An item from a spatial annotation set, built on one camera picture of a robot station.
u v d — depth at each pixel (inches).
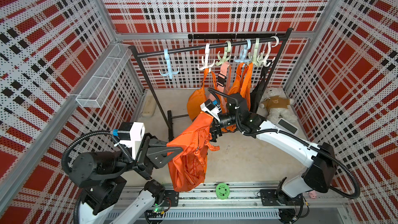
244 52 41.3
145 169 13.4
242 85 29.5
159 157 14.1
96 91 36.0
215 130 21.2
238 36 34.8
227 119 23.0
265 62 27.2
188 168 19.0
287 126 37.6
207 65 25.9
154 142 14.6
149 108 41.9
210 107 21.4
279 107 40.2
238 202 28.9
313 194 28.8
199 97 29.6
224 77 27.7
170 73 25.6
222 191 28.5
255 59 27.0
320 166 15.7
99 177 12.0
